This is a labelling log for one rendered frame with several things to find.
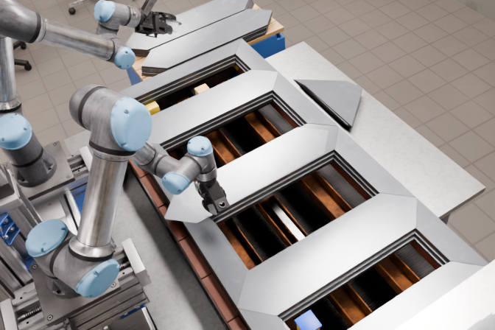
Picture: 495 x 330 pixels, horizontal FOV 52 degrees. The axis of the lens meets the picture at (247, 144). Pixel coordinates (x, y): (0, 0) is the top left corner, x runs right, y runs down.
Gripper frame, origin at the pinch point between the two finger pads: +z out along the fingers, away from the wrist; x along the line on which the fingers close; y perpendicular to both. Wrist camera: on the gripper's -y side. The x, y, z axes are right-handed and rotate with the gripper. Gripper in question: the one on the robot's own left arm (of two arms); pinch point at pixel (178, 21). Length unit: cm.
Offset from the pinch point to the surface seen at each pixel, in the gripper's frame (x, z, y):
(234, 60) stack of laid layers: -19, 48, 6
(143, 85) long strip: -41.9, 9.8, 17.4
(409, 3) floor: -31, 263, -70
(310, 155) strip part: 34, 34, 57
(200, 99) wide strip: -15.6, 21.9, 27.6
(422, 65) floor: -5, 219, -8
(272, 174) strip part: 26, 20, 64
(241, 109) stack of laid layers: -0.4, 32.3, 33.7
